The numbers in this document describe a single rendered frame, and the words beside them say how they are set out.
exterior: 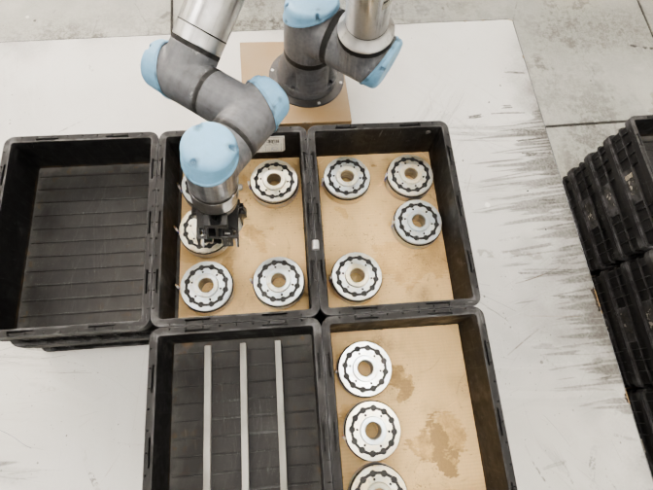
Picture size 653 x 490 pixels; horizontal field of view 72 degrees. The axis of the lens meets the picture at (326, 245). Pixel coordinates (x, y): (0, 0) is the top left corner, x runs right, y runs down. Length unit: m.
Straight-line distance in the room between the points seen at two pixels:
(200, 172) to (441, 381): 0.61
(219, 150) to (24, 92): 0.95
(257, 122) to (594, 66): 2.23
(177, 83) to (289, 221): 0.39
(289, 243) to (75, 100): 0.74
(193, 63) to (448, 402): 0.74
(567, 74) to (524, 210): 1.43
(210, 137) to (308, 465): 0.60
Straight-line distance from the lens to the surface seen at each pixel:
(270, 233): 0.97
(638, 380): 1.83
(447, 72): 1.42
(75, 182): 1.13
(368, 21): 0.93
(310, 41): 1.05
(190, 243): 0.94
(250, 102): 0.67
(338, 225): 0.98
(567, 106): 2.50
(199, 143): 0.62
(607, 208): 1.81
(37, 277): 1.08
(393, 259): 0.97
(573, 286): 1.25
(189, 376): 0.93
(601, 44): 2.83
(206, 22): 0.72
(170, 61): 0.73
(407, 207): 0.99
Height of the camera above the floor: 1.74
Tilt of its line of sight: 71 degrees down
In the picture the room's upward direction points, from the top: 9 degrees clockwise
